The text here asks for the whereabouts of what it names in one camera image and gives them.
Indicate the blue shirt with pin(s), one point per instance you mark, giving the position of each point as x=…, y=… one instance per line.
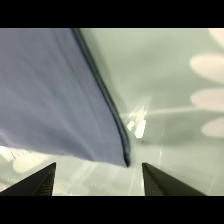
x=50, y=96

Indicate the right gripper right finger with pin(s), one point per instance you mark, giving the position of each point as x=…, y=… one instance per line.
x=159, y=185

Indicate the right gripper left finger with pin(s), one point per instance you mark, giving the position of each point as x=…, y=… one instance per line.
x=40, y=184

